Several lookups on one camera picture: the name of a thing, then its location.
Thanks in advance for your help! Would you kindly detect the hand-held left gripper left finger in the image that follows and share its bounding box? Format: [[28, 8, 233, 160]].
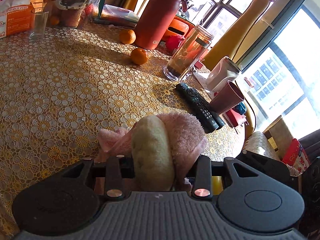
[[60, 156, 125, 198]]

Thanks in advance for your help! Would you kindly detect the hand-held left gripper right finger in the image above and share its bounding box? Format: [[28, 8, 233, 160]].
[[192, 154, 253, 198]]

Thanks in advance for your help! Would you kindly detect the pink towel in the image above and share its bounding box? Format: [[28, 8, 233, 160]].
[[97, 113, 208, 193]]

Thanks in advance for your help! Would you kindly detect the potato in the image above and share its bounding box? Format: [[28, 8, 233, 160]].
[[131, 115, 175, 192]]

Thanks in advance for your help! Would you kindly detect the black remote control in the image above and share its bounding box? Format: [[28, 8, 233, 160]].
[[175, 83, 220, 134], [190, 87, 227, 128]]

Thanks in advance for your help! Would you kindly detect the red box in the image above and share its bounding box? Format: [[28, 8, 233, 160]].
[[223, 100, 248, 128]]

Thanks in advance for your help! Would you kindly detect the white paper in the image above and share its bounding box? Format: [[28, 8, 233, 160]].
[[193, 71, 216, 98]]

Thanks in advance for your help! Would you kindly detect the red printed bag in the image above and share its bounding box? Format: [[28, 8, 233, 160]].
[[282, 138, 311, 173]]

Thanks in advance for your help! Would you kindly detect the white cup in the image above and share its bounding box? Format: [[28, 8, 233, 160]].
[[207, 56, 243, 92]]

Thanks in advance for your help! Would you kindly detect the black rounded device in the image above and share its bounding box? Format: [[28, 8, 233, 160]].
[[299, 156, 320, 240]]

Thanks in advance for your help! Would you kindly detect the tangerine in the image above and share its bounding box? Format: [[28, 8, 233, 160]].
[[119, 29, 136, 45], [130, 47, 149, 66]]

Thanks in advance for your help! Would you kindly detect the clear glass tumbler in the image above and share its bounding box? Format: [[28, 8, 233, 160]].
[[163, 24, 215, 82]]

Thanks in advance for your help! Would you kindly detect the window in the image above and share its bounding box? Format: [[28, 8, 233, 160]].
[[185, 0, 320, 142]]

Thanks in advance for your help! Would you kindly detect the orange tissue box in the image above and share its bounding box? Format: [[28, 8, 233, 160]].
[[161, 15, 196, 43]]

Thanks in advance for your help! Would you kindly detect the tan giraffe figure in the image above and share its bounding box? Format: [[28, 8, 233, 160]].
[[203, 0, 282, 64]]

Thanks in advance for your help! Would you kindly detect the stack of flat boxes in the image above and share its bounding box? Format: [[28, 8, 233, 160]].
[[93, 3, 140, 29]]

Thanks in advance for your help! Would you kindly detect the red water bottle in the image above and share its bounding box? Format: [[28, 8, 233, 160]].
[[135, 0, 188, 51]]

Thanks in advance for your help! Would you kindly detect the clear drinking glass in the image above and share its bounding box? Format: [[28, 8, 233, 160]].
[[28, 7, 49, 43]]

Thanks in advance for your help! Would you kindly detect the plastic bag with food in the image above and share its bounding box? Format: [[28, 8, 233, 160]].
[[53, 0, 111, 28]]

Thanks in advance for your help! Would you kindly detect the white and orange tissue pack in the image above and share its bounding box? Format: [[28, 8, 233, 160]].
[[0, 0, 34, 39]]

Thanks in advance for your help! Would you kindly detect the sisal scratching post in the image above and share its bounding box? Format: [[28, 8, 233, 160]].
[[243, 114, 295, 161]]

